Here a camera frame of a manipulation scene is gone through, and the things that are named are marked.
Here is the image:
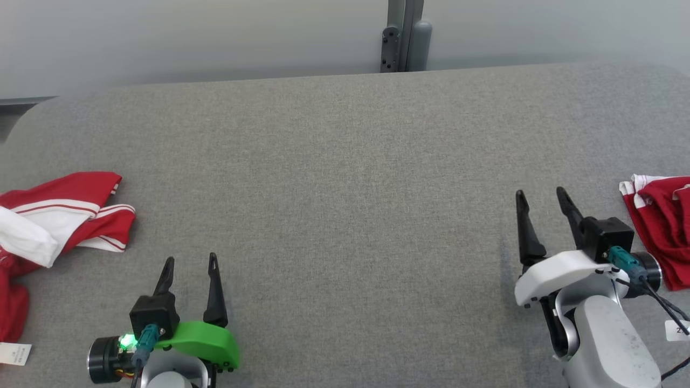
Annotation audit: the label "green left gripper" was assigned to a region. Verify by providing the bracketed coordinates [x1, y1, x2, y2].
[154, 252, 240, 372]

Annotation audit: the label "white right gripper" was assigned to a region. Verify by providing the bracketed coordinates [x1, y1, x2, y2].
[514, 186, 631, 309]

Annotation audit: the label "red and white shirt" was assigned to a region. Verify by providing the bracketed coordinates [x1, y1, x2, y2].
[0, 171, 136, 366]

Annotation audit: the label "red and white shorts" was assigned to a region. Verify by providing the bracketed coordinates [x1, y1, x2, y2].
[619, 174, 690, 292]

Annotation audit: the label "black cable with teal plug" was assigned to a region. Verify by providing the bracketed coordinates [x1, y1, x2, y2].
[131, 323, 161, 388]
[606, 246, 690, 336]

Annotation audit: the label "thin black cable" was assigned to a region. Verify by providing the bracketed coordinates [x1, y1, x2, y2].
[659, 356, 690, 382]

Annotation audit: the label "grey metal frame post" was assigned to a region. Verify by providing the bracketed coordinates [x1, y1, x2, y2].
[380, 0, 433, 73]

